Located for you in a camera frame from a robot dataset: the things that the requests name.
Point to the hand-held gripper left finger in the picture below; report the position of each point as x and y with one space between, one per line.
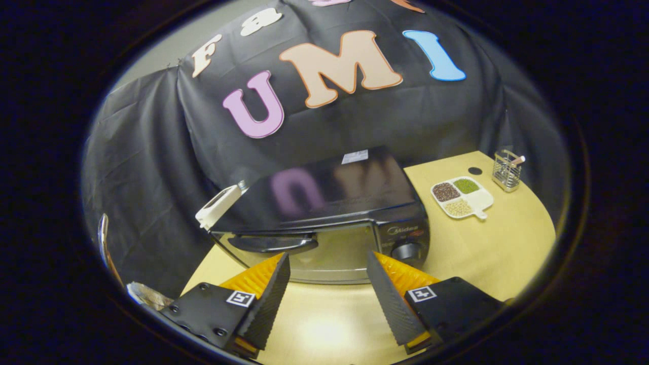
266 304

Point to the grey crumpled object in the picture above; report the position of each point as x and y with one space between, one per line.
147 295

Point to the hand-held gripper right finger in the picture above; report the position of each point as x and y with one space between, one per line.
390 304

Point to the divided plate with beans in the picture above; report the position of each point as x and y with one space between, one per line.
461 197

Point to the white bread toaster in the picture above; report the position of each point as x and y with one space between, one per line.
218 205

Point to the black round table grommet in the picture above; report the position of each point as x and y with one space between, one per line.
475 171

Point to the black toaster oven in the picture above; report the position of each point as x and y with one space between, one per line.
345 197

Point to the small wooden stick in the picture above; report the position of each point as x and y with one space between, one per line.
517 160

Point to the black backdrop cloth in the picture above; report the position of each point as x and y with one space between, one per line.
152 152

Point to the smartphone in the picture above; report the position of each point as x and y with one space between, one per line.
103 241

